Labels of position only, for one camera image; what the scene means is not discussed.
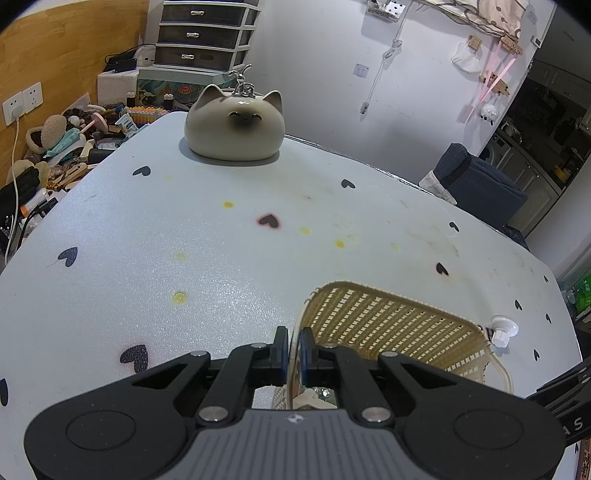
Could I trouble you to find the white hanging cloth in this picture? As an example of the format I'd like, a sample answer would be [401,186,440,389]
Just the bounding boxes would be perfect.
[451,42,484,75]

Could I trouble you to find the dark blue cushioned chair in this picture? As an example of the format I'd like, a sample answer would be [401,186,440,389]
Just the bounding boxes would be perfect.
[436,143,528,223]

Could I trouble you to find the white wall socket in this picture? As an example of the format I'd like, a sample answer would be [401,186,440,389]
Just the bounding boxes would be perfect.
[2,82,43,124]

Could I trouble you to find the beige woven plastic basket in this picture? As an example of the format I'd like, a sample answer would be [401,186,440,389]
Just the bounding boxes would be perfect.
[272,281,515,411]

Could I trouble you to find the metal keychain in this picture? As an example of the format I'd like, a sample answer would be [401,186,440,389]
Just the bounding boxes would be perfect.
[229,65,256,96]

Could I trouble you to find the white foam box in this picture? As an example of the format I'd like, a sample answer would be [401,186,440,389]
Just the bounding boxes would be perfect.
[97,70,139,109]

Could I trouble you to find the white hanging cord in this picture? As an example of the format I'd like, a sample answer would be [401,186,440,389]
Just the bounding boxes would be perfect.
[359,4,408,116]

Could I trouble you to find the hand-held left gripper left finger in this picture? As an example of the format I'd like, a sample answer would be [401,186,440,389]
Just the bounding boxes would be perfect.
[131,326,290,426]

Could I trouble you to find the washing machine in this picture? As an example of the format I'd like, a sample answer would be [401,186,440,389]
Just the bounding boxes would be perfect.
[480,134,514,169]

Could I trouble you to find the colourful printed box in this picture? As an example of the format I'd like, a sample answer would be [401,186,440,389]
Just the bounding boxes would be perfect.
[137,67,236,112]

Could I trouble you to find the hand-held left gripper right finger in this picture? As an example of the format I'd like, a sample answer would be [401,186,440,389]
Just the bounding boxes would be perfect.
[298,327,456,425]

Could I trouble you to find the pink ribbon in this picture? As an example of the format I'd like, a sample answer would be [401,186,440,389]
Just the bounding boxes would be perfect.
[464,51,519,123]

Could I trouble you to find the black electronic device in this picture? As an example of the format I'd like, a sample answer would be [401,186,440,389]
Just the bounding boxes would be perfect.
[105,52,138,73]

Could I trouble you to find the beige plush earmuffs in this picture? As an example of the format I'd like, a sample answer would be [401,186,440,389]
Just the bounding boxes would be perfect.
[25,114,68,155]

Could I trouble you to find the white power cable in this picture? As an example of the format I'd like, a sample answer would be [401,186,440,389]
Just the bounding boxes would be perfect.
[4,117,22,259]

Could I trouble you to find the wooden wall hook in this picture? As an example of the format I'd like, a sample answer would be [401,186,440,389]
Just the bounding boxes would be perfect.
[482,73,509,96]

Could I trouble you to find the turquoise face mask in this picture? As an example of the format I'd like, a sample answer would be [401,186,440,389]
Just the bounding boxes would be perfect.
[45,129,83,157]

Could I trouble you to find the black knitted cloth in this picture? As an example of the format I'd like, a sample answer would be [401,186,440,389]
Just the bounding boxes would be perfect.
[0,167,41,217]

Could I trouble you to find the grey plastic drawer unit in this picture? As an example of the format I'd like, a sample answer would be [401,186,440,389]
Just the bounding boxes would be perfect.
[154,0,260,71]

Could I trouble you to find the white suction cup hook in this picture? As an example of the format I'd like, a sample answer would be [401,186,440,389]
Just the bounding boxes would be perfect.
[490,315,519,350]

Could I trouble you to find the beige ceramic cat ornament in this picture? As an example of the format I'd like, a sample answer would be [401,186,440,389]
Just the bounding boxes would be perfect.
[184,84,283,161]

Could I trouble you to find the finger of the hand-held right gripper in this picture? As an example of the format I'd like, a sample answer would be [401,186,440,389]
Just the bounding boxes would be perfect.
[525,361,591,403]

